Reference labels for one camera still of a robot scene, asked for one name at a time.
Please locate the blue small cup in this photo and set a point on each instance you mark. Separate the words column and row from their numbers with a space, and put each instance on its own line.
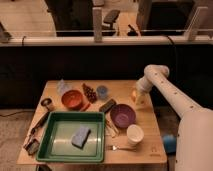
column 102, row 91

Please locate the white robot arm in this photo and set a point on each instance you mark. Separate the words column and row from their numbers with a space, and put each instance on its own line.
column 194, row 150

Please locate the orange bowl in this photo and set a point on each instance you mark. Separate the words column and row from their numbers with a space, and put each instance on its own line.
column 72, row 99

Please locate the green plastic tray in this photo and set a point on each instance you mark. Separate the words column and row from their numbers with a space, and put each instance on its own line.
column 56, row 143

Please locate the blue sponge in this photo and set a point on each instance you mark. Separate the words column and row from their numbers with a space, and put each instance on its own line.
column 80, row 136

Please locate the black office chair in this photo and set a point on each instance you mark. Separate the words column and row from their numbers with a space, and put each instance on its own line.
column 110, row 19

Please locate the clear plastic bag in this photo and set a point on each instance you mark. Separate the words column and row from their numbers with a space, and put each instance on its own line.
column 62, row 87

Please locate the black brush block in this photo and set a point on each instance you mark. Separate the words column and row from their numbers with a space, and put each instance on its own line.
column 107, row 106

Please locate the white paper cup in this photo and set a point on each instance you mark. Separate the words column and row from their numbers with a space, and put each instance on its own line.
column 135, row 134

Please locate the orange apple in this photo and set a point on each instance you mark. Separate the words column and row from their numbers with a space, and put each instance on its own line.
column 133, row 95

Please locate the dark grape bunch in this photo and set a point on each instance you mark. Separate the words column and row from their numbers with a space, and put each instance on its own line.
column 89, row 93

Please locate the wooden spoon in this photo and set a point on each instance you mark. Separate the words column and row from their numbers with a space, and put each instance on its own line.
column 111, row 129

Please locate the silver fork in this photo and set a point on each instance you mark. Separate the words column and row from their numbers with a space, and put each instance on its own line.
column 114, row 148

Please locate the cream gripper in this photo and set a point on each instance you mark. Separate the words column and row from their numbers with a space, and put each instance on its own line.
column 140, row 98

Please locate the purple bowl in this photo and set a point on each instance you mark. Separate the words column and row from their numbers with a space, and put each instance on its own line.
column 122, row 115

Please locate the black handled utensil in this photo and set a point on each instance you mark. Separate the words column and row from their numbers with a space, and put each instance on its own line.
column 40, row 123

